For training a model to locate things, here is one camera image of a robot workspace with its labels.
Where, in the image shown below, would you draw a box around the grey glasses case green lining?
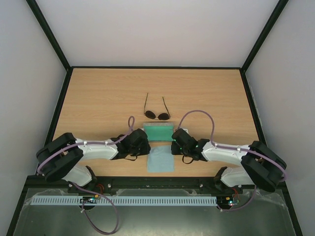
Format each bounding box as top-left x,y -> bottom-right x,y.
143,121 -> 174,142

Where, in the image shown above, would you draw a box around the light blue cleaning cloth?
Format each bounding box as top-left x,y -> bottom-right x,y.
147,146 -> 175,173

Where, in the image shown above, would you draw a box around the round dark sunglasses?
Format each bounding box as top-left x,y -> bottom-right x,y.
143,92 -> 171,121

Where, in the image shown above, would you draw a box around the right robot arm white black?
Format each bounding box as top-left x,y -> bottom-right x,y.
171,128 -> 286,193

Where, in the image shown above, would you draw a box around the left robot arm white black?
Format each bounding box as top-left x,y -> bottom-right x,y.
36,129 -> 151,187

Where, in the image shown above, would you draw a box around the left green circuit board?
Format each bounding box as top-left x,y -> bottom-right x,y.
79,195 -> 101,204

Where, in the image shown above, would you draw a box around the green circuit board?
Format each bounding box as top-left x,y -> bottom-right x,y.
221,195 -> 241,206
79,195 -> 101,204

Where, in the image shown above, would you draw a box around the right green circuit board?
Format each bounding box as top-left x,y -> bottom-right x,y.
221,195 -> 241,206

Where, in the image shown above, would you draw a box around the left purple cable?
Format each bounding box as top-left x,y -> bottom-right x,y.
36,116 -> 135,234

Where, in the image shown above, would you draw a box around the purple cable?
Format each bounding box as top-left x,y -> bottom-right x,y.
36,116 -> 135,234
177,110 -> 289,213

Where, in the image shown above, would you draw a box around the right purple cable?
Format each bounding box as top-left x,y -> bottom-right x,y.
177,110 -> 289,213

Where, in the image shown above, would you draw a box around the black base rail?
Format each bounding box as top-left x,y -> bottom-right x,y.
26,176 -> 286,195

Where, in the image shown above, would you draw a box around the light blue slotted cable duct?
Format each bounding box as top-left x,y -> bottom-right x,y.
31,196 -> 217,207

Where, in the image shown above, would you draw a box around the black enclosure frame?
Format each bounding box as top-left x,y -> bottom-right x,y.
4,0 -> 305,236

